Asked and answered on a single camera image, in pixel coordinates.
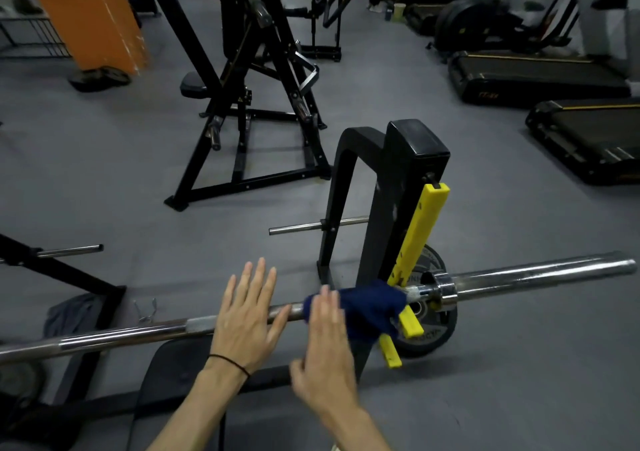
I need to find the person's left hand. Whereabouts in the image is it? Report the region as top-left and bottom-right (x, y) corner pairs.
(209, 258), (292, 376)

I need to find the person's right hand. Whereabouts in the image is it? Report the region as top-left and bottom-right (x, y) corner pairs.
(289, 285), (361, 416)

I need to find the blue cleaning cloth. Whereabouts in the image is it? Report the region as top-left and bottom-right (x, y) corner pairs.
(303, 279), (407, 342)

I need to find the steel barbell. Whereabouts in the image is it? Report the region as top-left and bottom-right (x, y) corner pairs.
(0, 251), (639, 366)

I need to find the black padded bench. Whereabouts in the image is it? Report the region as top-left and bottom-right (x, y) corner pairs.
(127, 338), (226, 451)

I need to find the metal spring collar clip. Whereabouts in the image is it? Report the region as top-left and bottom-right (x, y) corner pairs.
(132, 298), (159, 324)

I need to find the black weight plate white lettering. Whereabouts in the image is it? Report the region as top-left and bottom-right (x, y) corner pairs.
(395, 285), (459, 359)

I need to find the grey cloth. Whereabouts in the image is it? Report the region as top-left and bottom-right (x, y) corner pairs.
(43, 293), (106, 339)

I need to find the yellow bar hook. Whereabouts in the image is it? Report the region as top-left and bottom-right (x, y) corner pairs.
(377, 183), (451, 369)

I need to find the black grip-hole weight plate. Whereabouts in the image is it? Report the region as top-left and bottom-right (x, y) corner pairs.
(0, 360), (49, 402)

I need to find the black bench press rack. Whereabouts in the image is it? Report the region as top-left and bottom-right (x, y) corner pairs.
(0, 119), (451, 446)

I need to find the black and red lever machine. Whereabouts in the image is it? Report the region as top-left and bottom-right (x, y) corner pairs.
(165, 0), (369, 212)

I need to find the small black weight plate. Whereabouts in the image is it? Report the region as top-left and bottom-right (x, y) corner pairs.
(99, 65), (133, 86)
(68, 67), (109, 93)

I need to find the wide orange pillar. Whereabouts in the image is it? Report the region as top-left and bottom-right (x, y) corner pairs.
(17, 0), (150, 75)

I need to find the black elliptical trainer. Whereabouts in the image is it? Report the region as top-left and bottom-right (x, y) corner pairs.
(429, 0), (576, 64)

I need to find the black hair tie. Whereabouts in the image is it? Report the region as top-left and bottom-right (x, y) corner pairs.
(207, 354), (251, 379)

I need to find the black plate-loaded machine frame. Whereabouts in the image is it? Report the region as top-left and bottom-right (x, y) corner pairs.
(285, 0), (346, 63)

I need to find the black wire frame table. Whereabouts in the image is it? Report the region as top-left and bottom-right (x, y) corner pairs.
(0, 17), (71, 60)

